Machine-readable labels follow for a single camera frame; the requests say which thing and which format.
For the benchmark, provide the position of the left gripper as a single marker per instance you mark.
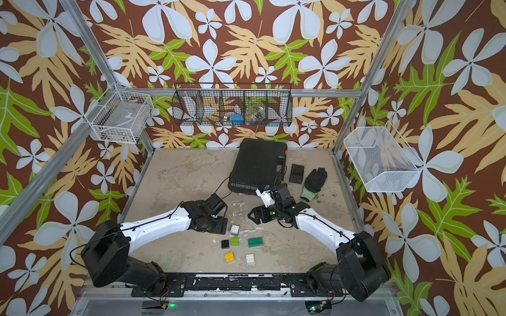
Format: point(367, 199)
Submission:
point(222, 227)

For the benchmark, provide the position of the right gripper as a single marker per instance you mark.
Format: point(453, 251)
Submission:
point(257, 210)

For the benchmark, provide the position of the white lego brick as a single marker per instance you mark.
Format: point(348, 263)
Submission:
point(250, 259)
point(234, 230)

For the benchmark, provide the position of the black lego brick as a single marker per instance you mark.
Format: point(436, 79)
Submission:
point(225, 244)

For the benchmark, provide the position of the dark green lego brick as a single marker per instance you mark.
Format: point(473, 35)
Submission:
point(255, 242)

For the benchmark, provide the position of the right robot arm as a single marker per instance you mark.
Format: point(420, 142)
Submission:
point(360, 270)

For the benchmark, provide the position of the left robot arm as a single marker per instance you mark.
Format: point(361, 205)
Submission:
point(107, 255)

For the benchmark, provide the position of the yellow lego brick lower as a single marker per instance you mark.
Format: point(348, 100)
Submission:
point(229, 257)

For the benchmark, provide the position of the small black box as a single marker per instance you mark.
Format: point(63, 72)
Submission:
point(296, 174)

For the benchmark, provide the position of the black plastic tool case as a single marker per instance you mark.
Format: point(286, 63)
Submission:
point(259, 163)

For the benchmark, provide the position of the black work glove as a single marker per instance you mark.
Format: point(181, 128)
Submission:
point(313, 184)

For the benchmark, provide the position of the blue object in basket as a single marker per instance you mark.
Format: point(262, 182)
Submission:
point(237, 120)

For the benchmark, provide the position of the white mesh basket right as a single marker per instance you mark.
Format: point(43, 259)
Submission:
point(384, 160)

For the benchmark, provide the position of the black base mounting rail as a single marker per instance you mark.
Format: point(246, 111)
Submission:
point(298, 285)

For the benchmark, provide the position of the black wire basket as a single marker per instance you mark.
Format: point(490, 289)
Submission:
point(260, 104)

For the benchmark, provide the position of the white wire basket left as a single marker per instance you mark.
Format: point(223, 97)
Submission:
point(121, 116)

